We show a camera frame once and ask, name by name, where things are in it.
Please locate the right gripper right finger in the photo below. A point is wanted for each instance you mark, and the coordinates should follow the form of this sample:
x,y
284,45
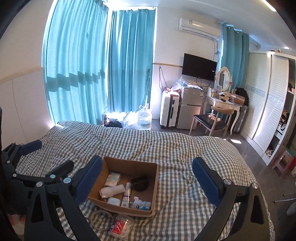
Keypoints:
x,y
251,222

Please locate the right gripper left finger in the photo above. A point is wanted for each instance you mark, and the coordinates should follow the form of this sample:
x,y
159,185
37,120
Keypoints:
x,y
44,224

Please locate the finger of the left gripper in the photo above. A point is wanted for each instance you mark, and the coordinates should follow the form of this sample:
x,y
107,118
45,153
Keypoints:
x,y
30,147
62,170

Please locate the white small hair dryer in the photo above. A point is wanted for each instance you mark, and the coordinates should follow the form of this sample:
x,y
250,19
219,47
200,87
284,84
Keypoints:
x,y
108,192

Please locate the small white case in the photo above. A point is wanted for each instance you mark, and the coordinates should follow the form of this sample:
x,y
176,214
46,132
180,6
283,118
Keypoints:
x,y
114,201

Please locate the white plush toy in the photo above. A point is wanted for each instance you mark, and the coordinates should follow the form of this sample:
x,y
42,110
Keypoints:
x,y
140,205

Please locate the black round pouch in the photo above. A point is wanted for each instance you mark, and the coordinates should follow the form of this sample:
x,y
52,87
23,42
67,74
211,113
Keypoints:
x,y
140,184

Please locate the tissue pack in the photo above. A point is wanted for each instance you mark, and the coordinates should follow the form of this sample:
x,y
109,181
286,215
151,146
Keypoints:
x,y
112,179

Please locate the white cosmetic tube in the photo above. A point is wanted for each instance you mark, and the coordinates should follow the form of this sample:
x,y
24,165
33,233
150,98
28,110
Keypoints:
x,y
126,196

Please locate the brown cardboard box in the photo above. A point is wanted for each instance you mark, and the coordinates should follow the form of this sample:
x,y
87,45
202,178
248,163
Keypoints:
x,y
128,169

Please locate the pink plastic stool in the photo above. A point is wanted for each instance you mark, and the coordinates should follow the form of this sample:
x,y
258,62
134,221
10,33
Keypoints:
x,y
285,162

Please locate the grey checkered bed quilt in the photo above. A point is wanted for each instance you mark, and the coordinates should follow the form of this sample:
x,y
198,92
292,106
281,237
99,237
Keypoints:
x,y
182,209

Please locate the clear water jug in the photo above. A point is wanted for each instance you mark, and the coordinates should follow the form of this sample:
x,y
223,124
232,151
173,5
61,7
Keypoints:
x,y
144,118

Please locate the black seat wooden chair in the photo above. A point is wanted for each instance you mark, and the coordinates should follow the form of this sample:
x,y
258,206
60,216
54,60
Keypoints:
x,y
212,122

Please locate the dark grey suitcase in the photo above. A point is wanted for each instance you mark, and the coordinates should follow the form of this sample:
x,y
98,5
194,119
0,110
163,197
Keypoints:
x,y
241,119

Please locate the left turquoise curtain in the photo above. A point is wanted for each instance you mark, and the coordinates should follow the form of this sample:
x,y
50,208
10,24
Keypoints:
x,y
74,61

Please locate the turquoise curtain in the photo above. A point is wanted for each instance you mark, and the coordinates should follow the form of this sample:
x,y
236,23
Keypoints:
x,y
74,61
130,56
235,54

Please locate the white sliding wardrobe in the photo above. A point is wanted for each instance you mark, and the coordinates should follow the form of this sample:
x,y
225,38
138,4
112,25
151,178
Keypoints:
x,y
270,85

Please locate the white suitcase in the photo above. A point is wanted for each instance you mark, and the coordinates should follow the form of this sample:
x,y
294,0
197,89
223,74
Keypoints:
x,y
169,108

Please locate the black backpack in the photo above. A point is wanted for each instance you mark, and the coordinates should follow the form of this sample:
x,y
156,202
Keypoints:
x,y
242,92

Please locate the silver mini fridge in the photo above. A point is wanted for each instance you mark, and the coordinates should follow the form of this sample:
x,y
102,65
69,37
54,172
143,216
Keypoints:
x,y
191,100

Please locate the oval vanity mirror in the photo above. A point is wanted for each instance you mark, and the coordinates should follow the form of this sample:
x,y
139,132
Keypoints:
x,y
223,80

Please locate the middle turquoise curtain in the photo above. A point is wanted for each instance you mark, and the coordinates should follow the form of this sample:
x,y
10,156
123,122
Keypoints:
x,y
130,56

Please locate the right turquoise curtain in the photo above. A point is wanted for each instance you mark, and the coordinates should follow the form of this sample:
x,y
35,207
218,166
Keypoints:
x,y
235,54

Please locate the white air conditioner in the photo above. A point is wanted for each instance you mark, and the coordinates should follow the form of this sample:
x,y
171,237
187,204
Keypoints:
x,y
198,28

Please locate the black wall television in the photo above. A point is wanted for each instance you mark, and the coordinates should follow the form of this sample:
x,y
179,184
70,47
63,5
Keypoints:
x,y
199,67

